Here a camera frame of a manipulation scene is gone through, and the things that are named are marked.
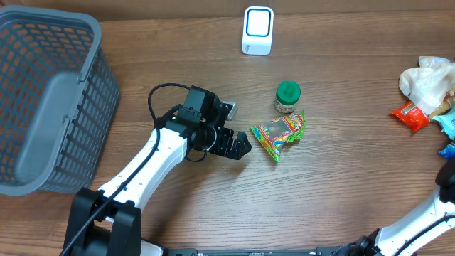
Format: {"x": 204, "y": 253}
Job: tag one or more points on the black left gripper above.
{"x": 225, "y": 148}

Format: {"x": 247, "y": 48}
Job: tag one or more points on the green candy bag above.
{"x": 273, "y": 135}

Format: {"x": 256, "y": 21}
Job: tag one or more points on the green capped bottle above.
{"x": 287, "y": 95}

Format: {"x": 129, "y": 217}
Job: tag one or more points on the orange pasta packet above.
{"x": 416, "y": 119}

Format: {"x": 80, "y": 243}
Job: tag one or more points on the white brown cookie bag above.
{"x": 428, "y": 85}

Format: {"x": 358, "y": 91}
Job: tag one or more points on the teal wipes packet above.
{"x": 446, "y": 121}

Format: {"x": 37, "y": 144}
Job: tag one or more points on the blue packet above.
{"x": 448, "y": 152}

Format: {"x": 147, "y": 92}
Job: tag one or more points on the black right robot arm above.
{"x": 426, "y": 222}

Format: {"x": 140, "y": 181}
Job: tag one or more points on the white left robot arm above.
{"x": 108, "y": 221}

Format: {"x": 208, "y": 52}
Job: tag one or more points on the white barcode scanner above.
{"x": 257, "y": 30}

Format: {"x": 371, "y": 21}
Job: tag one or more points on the grey plastic basket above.
{"x": 58, "y": 99}

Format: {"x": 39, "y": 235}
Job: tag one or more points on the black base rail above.
{"x": 319, "y": 251}

